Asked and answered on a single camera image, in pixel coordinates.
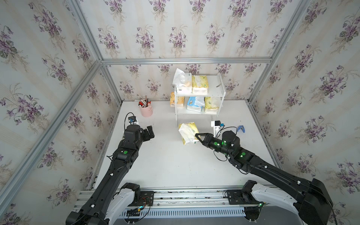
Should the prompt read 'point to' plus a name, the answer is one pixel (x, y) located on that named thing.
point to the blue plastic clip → (241, 127)
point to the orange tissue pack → (180, 100)
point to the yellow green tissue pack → (187, 131)
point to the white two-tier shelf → (216, 90)
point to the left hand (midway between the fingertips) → (146, 128)
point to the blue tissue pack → (196, 103)
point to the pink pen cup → (146, 112)
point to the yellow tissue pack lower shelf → (208, 105)
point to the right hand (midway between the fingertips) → (197, 135)
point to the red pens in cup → (144, 103)
